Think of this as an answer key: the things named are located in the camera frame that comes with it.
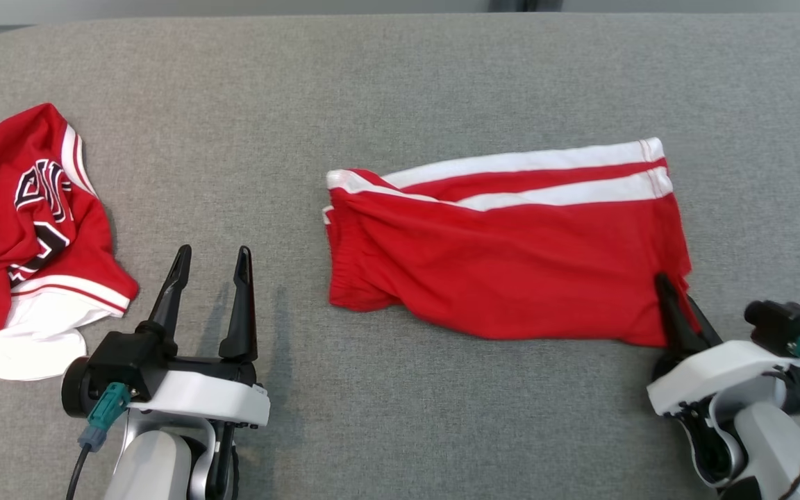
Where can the red shorts with white stripes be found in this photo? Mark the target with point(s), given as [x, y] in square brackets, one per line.
[511, 264]

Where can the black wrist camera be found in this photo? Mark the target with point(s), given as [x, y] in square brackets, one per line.
[785, 323]
[119, 361]

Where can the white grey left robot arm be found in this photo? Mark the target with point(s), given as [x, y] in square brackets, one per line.
[150, 465]

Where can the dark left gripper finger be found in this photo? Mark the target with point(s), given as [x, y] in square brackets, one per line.
[171, 292]
[242, 319]

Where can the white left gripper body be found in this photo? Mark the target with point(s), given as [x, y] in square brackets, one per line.
[212, 399]

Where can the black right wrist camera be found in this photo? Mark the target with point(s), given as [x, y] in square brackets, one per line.
[785, 323]

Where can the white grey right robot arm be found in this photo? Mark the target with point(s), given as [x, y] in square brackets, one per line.
[768, 451]

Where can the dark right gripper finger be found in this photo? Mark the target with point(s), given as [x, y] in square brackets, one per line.
[678, 323]
[705, 326]

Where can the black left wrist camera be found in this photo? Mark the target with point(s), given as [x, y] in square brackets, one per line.
[119, 361]

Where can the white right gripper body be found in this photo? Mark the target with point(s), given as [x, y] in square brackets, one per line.
[712, 375]

